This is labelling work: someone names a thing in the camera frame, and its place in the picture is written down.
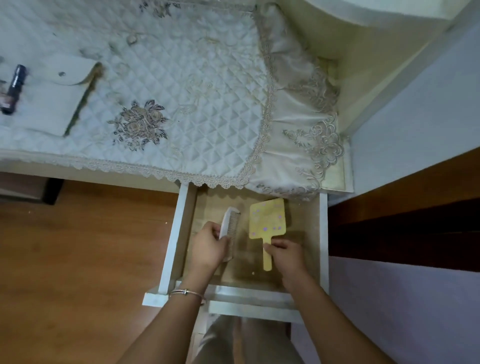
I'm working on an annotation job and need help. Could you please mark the person's right hand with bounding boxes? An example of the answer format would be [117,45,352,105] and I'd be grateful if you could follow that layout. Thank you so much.
[263,238,309,286]

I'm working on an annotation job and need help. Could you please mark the person's left hand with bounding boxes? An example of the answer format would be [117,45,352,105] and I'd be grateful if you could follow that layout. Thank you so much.
[187,221,232,277]

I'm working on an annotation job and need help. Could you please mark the white hair comb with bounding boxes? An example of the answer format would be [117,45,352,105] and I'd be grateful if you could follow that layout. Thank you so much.
[219,207,241,263]

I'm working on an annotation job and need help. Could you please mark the yellow dotted hand mirror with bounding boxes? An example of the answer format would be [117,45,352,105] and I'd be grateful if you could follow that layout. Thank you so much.
[249,198,289,272]

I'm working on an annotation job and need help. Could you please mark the person's right forearm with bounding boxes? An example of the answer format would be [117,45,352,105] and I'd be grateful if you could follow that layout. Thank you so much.
[282,271,395,364]

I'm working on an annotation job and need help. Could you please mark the person's left forearm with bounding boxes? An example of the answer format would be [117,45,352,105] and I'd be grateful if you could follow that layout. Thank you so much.
[117,271,211,364]

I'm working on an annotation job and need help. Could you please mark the white wooden drawer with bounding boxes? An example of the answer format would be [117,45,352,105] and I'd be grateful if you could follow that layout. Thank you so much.
[142,182,330,325]

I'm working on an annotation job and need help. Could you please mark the silver wrist bangle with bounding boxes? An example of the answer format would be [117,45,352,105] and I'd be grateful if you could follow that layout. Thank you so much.
[169,289,206,305]

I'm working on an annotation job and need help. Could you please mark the person's beige trousers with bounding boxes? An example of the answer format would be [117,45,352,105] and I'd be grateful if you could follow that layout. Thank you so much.
[193,315,304,364]

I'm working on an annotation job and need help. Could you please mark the dark brown wooden furniture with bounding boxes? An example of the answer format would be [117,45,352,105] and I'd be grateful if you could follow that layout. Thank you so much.
[328,147,480,272]

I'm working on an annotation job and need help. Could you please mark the quilted embroidered lace table cover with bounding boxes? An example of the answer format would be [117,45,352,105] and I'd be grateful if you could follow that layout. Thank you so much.
[0,0,346,199]

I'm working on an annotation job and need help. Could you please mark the white dressing table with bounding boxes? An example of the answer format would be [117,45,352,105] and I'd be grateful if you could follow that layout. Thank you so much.
[0,0,473,196]

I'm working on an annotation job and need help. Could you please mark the white fabric pouch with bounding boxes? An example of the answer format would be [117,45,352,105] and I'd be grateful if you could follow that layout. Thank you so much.
[15,53,103,138]

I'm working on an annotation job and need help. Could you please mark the dark cosmetic tube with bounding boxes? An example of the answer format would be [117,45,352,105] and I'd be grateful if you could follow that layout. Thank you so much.
[0,64,28,115]

